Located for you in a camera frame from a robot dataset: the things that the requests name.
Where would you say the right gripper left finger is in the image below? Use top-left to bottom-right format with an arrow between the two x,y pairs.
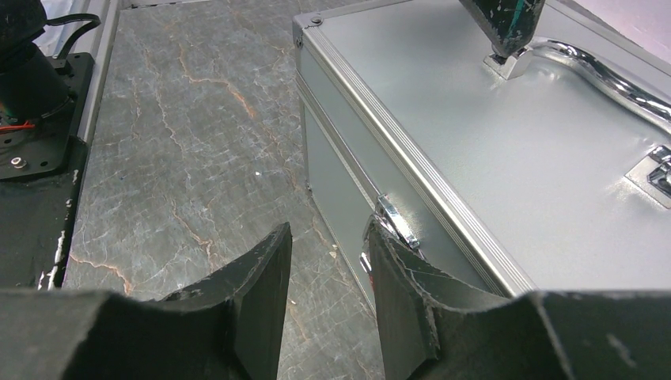
1,222 -> 292,379

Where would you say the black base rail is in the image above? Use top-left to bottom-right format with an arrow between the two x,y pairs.
1,53 -> 95,290

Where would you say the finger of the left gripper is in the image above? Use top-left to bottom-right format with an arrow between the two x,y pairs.
460,0 -> 545,58

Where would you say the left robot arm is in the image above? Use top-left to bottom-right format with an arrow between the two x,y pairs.
1,1 -> 544,129

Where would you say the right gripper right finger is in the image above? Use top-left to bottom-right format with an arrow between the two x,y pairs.
367,217 -> 670,379

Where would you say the grey metal case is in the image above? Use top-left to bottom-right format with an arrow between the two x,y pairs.
293,1 -> 670,302

